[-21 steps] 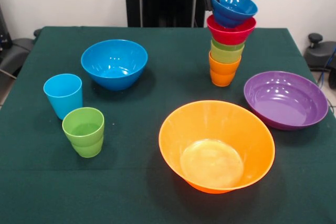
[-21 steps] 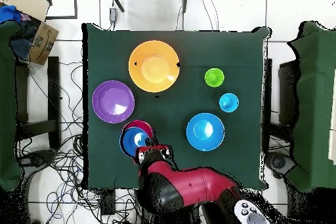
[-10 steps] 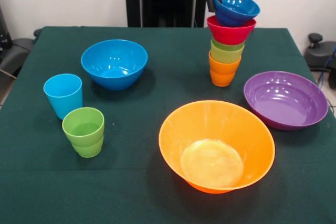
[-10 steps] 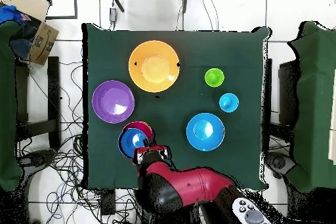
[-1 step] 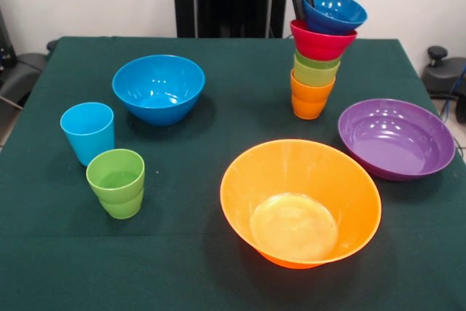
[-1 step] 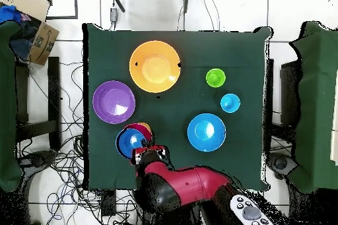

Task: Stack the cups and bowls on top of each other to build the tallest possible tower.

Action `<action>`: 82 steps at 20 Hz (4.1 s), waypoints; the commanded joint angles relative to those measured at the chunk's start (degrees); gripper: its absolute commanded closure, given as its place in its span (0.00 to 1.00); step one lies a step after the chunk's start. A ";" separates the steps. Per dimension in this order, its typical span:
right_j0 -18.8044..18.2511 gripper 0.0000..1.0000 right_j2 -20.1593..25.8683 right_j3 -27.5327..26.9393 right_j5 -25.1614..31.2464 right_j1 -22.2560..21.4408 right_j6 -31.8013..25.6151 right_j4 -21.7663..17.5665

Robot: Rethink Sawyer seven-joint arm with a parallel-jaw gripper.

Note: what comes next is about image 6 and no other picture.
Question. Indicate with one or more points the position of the large orange bowl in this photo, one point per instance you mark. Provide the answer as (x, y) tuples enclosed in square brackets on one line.
[(154, 68)]

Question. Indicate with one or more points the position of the pink-red small bowl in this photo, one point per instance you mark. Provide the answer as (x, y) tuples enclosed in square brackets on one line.
[(141, 128)]

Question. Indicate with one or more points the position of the cardboard box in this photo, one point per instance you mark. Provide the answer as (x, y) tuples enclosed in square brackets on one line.
[(45, 43)]

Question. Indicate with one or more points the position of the blue cloth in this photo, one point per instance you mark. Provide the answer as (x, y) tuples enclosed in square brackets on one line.
[(9, 13)]

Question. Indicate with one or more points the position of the black floor box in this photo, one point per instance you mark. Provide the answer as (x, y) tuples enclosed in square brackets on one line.
[(108, 203)]

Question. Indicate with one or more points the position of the dark blue small bowl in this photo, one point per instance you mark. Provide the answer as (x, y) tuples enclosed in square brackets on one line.
[(125, 143)]

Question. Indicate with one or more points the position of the light blue cup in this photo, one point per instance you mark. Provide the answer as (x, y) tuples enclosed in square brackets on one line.
[(230, 103)]

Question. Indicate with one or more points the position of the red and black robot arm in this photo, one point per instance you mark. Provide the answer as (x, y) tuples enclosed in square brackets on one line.
[(195, 182)]

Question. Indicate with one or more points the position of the purple bowl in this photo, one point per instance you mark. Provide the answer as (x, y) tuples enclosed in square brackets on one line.
[(113, 102)]

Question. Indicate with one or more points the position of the black stool frame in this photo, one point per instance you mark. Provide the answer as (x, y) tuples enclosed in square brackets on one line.
[(54, 90)]

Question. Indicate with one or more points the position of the dark green tablecloth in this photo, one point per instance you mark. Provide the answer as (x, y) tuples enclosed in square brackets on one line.
[(111, 50)]

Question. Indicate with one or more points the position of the light green cup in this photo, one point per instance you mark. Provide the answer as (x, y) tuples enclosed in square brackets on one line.
[(215, 78)]

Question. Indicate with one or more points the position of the light blue bowl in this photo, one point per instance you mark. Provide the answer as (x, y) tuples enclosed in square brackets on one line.
[(206, 132)]

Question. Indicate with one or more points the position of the green cloth covered table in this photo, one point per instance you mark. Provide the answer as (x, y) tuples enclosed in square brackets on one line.
[(8, 103), (317, 103)]

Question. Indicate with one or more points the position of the black tripod leg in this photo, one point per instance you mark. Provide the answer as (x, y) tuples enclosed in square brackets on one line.
[(118, 3), (186, 0)]

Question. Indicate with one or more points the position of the black pedestal base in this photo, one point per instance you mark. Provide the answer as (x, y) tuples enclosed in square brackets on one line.
[(39, 159), (281, 163)]

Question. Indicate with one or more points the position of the grey power adapter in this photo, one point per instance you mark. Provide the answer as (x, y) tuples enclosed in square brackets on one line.
[(113, 14)]

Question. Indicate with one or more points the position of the thin black frame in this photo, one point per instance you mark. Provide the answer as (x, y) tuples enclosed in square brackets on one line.
[(76, 3)]

